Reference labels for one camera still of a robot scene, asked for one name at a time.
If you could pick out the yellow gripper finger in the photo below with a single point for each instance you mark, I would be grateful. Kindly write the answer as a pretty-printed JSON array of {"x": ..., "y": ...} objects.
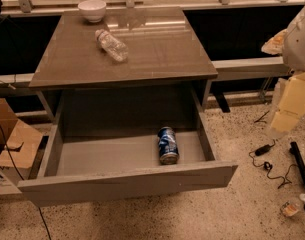
[{"x": 288, "y": 105}]

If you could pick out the blue pepsi can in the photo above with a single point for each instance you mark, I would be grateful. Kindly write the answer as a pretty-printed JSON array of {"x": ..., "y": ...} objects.
[{"x": 168, "y": 149}]

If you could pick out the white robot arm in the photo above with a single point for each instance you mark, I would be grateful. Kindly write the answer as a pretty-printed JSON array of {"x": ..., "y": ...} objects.
[{"x": 290, "y": 45}]

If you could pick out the grey cabinet with counter top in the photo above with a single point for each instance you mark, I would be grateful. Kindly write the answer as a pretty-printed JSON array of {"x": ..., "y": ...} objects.
[{"x": 162, "y": 47}]

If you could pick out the open grey top drawer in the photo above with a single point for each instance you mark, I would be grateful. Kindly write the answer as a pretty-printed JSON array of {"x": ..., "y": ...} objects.
[{"x": 103, "y": 146}]

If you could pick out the small plastic bottle on floor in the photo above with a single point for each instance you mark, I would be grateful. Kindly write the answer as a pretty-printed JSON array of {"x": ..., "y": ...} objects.
[{"x": 293, "y": 205}]

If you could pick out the clear plastic water bottle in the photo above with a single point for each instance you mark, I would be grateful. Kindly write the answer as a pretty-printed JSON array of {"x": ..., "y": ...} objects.
[{"x": 111, "y": 45}]

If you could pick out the white ceramic bowl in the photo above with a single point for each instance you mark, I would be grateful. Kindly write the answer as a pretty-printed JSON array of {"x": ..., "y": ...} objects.
[{"x": 92, "y": 10}]

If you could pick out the brown cardboard box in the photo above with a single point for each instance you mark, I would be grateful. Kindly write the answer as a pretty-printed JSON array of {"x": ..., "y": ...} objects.
[{"x": 19, "y": 143}]

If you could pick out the black power adapter with cable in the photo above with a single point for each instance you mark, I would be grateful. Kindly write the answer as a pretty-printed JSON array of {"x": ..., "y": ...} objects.
[{"x": 268, "y": 166}]

